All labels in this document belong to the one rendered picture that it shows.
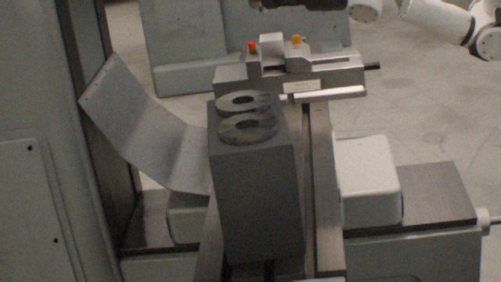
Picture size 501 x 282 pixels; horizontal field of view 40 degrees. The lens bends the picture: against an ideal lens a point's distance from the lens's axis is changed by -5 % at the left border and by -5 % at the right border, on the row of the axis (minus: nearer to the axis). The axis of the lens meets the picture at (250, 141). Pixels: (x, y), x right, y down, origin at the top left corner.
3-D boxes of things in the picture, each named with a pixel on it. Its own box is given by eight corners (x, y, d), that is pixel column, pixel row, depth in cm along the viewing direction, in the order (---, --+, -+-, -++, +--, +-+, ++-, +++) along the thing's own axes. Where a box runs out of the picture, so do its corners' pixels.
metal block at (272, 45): (285, 56, 169) (282, 31, 166) (285, 64, 163) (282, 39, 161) (263, 58, 169) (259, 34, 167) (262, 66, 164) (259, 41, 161)
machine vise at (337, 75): (360, 74, 175) (357, 31, 170) (367, 96, 161) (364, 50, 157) (220, 90, 178) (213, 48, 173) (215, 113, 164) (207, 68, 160)
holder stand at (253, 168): (290, 187, 127) (277, 81, 119) (307, 254, 107) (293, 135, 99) (222, 197, 127) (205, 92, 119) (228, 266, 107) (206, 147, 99)
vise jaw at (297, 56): (310, 54, 172) (308, 38, 170) (312, 70, 160) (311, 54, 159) (285, 56, 172) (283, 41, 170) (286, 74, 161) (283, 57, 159)
